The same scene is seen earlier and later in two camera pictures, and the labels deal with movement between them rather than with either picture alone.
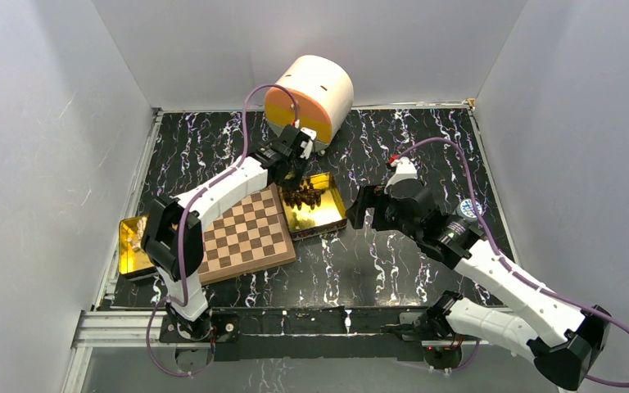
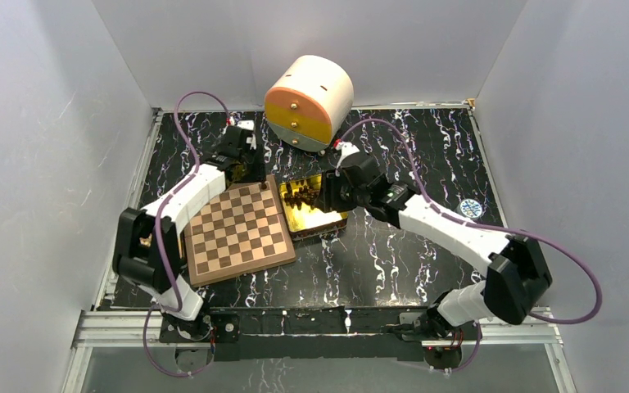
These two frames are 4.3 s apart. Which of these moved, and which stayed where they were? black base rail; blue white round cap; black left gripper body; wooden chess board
Moved: black left gripper body
Stayed: wooden chess board; blue white round cap; black base rail
